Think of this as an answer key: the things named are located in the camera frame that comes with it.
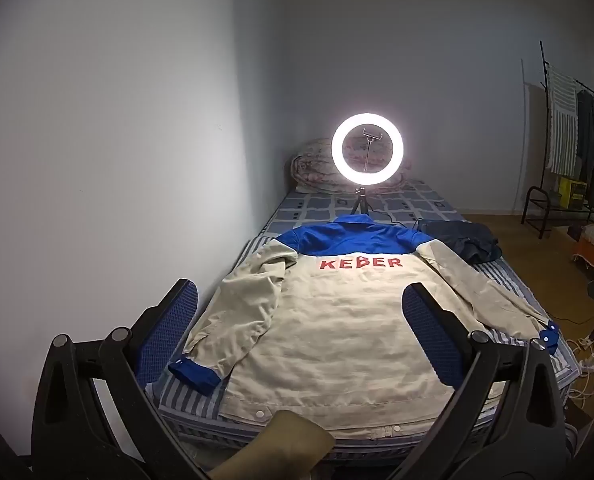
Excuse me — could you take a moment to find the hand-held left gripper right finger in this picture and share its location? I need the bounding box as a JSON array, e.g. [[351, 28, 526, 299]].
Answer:
[[384, 282, 570, 480]]

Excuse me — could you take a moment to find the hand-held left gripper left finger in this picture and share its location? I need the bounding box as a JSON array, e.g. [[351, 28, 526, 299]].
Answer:
[[31, 278, 212, 480]]

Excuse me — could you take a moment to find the beige and blue work jacket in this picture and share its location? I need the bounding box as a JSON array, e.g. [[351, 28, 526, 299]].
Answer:
[[167, 213, 560, 443]]

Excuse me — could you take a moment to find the black metal clothes rack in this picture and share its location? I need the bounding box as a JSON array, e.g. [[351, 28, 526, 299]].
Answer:
[[521, 40, 594, 240]]

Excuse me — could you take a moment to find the dark blue crumpled garment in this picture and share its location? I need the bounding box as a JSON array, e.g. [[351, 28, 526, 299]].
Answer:
[[417, 218, 504, 264]]

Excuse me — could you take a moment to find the yellow box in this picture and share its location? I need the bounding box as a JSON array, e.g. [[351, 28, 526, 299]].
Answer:
[[558, 176, 588, 208]]

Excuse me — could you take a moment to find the black tripod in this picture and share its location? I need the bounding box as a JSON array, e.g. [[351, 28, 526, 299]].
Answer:
[[349, 186, 372, 223]]

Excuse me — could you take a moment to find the tan cloth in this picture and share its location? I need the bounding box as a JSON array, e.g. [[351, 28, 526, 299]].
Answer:
[[209, 410, 336, 480]]

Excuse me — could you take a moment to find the striped hanging towel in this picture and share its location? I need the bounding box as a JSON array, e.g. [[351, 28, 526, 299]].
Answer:
[[547, 66, 579, 173]]

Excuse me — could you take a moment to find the folded floral quilt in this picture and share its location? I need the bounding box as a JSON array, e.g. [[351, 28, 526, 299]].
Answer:
[[290, 137, 412, 193]]

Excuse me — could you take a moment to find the phone holder clamp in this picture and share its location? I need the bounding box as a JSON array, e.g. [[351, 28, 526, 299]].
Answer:
[[362, 129, 382, 176]]

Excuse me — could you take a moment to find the black ring light cable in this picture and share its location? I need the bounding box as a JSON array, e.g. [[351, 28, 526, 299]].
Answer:
[[372, 217, 422, 229]]

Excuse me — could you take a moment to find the white ring light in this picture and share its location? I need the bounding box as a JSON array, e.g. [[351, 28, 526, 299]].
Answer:
[[331, 112, 405, 184]]

